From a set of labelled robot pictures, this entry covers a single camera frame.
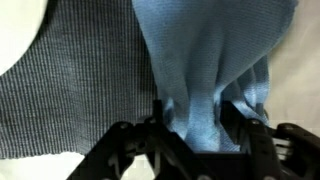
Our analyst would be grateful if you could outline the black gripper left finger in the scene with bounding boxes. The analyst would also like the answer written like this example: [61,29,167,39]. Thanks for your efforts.
[65,99,198,180]

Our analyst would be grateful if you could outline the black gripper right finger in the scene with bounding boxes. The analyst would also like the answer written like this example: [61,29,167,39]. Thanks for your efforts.
[219,100,320,180]

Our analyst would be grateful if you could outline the blue microfiber towel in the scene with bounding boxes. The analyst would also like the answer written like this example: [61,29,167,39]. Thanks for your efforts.
[131,0,300,153]

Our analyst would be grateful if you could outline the white round plate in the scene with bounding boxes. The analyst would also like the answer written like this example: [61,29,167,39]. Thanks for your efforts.
[0,0,48,77]

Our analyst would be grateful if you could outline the dark blue fabric placemat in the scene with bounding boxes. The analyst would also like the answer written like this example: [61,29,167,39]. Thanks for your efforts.
[0,0,160,160]

